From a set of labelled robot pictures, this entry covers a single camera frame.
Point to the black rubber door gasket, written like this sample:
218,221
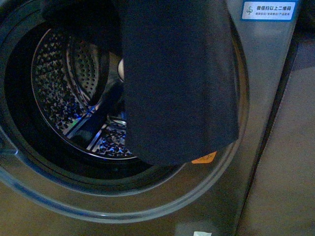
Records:
20,33

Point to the small white bottom sticker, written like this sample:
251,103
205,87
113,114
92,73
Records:
200,233

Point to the white blue QR label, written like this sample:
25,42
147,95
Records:
268,10

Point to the perforated steel washer drum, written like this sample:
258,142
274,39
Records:
79,94

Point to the orange warning sticker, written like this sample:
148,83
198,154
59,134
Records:
205,159

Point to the grey front-load washing machine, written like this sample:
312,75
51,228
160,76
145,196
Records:
199,197

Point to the white round drum hub cap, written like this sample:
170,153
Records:
120,70

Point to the dark navy garment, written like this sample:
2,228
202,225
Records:
179,70

